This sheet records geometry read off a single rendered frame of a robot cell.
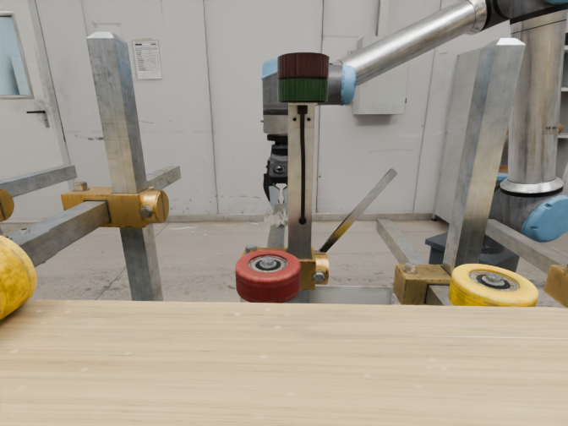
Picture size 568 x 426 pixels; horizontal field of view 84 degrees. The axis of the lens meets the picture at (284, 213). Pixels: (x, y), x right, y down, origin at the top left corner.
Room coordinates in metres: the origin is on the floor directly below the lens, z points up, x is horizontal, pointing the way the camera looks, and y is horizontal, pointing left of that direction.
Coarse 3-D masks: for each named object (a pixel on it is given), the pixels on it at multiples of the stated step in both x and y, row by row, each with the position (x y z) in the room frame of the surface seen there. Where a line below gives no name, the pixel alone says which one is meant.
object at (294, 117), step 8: (288, 104) 0.38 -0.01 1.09; (296, 104) 0.38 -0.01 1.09; (304, 104) 0.38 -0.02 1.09; (312, 104) 0.38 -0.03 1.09; (288, 112) 0.42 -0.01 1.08; (296, 112) 0.42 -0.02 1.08; (304, 112) 0.39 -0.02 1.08; (312, 112) 0.42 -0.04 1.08; (288, 120) 0.42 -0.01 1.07; (296, 120) 0.42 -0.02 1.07; (304, 120) 0.42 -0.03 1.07; (312, 120) 0.42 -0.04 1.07; (304, 144) 0.40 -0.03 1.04; (304, 152) 0.41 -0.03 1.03; (304, 160) 0.41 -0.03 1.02; (304, 168) 0.41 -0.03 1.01; (304, 176) 0.42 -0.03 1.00; (304, 184) 0.42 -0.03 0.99; (304, 192) 0.42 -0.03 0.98; (304, 200) 0.42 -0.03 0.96; (304, 208) 0.42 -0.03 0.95; (304, 216) 0.42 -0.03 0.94
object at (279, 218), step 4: (284, 208) 0.65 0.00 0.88; (268, 212) 0.64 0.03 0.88; (280, 212) 0.63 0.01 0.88; (284, 212) 0.64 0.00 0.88; (264, 216) 0.64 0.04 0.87; (268, 216) 0.63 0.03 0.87; (272, 216) 0.62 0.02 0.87; (276, 216) 0.61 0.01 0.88; (280, 216) 0.62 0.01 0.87; (284, 216) 0.63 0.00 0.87; (264, 220) 0.62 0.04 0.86; (268, 220) 0.62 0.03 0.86; (272, 220) 0.60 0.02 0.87; (276, 220) 0.60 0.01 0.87; (280, 220) 0.60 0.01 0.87; (284, 220) 0.59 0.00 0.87; (272, 224) 0.60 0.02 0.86; (276, 224) 0.59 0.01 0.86; (284, 224) 0.59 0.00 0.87
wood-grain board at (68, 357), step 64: (0, 320) 0.24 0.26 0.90; (64, 320) 0.24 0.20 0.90; (128, 320) 0.24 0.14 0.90; (192, 320) 0.24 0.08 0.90; (256, 320) 0.24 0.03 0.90; (320, 320) 0.24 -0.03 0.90; (384, 320) 0.24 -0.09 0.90; (448, 320) 0.24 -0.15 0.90; (512, 320) 0.24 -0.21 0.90; (0, 384) 0.17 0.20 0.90; (64, 384) 0.17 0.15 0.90; (128, 384) 0.17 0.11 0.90; (192, 384) 0.17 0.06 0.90; (256, 384) 0.17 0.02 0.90; (320, 384) 0.17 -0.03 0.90; (384, 384) 0.17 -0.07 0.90; (448, 384) 0.17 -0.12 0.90; (512, 384) 0.17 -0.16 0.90
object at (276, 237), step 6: (276, 204) 0.75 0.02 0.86; (282, 204) 0.75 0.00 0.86; (276, 210) 0.69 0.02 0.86; (270, 228) 0.58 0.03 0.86; (276, 228) 0.58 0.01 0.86; (282, 228) 0.58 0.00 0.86; (270, 234) 0.55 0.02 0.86; (276, 234) 0.55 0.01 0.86; (282, 234) 0.55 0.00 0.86; (270, 240) 0.52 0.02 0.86; (276, 240) 0.52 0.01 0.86; (282, 240) 0.52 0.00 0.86; (270, 246) 0.49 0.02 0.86; (276, 246) 0.49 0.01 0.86; (282, 246) 0.49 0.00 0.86
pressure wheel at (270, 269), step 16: (256, 256) 0.36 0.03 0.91; (272, 256) 0.36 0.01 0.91; (288, 256) 0.36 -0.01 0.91; (240, 272) 0.32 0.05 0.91; (256, 272) 0.32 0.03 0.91; (272, 272) 0.32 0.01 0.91; (288, 272) 0.32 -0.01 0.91; (240, 288) 0.32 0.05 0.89; (256, 288) 0.30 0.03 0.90; (272, 288) 0.30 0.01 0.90; (288, 288) 0.31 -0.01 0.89
